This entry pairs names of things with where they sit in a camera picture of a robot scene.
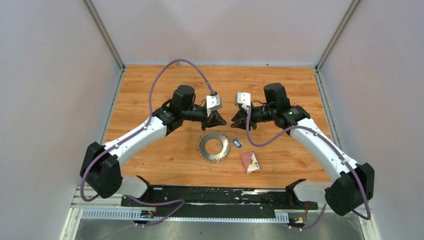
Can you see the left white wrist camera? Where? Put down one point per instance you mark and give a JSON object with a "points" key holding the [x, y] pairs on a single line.
{"points": [[213, 103]]}

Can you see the metal disc with keyrings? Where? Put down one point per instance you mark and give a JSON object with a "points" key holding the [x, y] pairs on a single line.
{"points": [[214, 146]]}

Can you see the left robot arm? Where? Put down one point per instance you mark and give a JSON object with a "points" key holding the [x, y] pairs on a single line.
{"points": [[102, 164]]}

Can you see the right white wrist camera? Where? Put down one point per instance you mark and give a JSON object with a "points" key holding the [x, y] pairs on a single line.
{"points": [[243, 100]]}

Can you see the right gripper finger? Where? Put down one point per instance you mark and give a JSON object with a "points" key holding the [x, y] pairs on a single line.
{"points": [[238, 116], [243, 124]]}

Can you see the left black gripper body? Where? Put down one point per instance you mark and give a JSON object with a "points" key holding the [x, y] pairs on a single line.
{"points": [[201, 115]]}

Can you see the playing card box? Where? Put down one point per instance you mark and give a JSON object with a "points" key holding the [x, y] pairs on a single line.
{"points": [[250, 162]]}

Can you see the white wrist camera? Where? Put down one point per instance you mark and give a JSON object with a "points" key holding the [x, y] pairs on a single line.
{"points": [[213, 103], [243, 100]]}

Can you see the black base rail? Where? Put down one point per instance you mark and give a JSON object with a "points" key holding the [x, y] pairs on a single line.
{"points": [[224, 202]]}

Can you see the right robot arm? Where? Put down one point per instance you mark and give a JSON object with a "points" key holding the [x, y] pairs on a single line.
{"points": [[352, 183]]}

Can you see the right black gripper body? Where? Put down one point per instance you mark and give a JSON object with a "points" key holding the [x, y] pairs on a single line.
{"points": [[258, 113]]}

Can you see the white slotted cable duct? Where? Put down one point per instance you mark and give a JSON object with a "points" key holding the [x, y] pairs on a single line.
{"points": [[144, 215]]}

